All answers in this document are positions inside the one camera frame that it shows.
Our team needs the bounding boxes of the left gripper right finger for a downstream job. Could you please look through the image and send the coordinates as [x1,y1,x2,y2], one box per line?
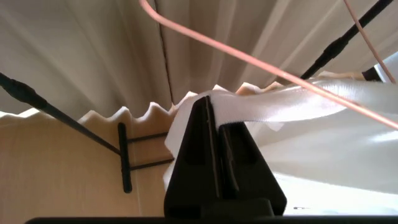
[217,121,287,216]

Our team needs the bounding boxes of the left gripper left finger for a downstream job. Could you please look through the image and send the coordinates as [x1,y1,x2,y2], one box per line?
[164,95,222,218]

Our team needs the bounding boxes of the white printed shirt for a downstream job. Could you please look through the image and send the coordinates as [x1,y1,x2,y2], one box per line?
[163,77,398,216]

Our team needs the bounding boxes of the black clothes rack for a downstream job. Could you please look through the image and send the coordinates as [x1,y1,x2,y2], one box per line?
[0,0,394,194]

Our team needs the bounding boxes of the beige curtain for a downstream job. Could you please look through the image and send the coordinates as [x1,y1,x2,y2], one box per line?
[0,0,398,122]

